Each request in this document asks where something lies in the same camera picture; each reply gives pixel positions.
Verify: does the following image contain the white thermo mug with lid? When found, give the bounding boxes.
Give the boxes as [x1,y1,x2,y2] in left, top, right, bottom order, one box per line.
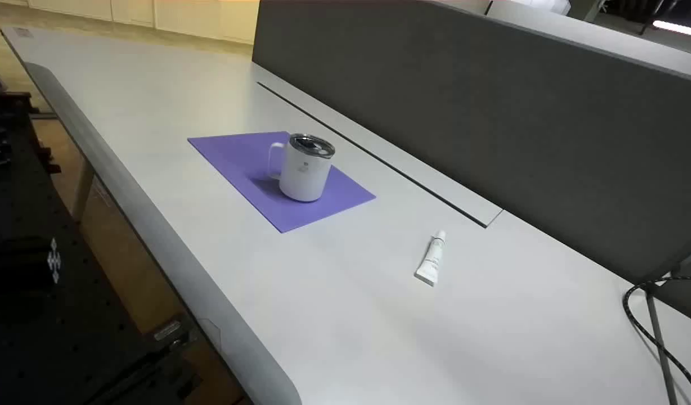
[266,133,337,204]

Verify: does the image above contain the white marker pen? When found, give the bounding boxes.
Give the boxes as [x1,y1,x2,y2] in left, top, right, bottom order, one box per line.
[411,230,449,288]

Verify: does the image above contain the purple rectangular mat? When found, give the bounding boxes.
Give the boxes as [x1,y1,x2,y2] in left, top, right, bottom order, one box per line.
[186,130,377,236]

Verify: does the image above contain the grey desk partition panel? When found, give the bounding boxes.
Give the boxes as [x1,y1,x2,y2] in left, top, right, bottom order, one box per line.
[249,0,691,329]

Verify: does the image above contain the light wooden cabinets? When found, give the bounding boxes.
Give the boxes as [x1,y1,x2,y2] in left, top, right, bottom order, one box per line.
[0,0,264,47]

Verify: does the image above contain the grey table leg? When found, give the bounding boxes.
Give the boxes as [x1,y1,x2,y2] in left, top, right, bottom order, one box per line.
[70,158,98,227]

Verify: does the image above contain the white knob on breadboard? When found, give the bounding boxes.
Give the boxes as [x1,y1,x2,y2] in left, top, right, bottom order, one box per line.
[46,236,63,286]

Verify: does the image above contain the black perforated breadboard table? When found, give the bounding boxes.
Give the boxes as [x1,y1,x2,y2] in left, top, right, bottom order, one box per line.
[0,59,204,405]

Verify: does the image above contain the grey cable slot cover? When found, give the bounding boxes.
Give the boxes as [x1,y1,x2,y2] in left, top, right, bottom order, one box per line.
[254,61,503,230]

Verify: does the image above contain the thin black cable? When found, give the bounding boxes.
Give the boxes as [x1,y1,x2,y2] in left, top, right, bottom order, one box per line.
[620,244,691,403]

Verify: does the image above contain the grey cable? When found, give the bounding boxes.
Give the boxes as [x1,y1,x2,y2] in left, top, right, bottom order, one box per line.
[643,291,682,405]

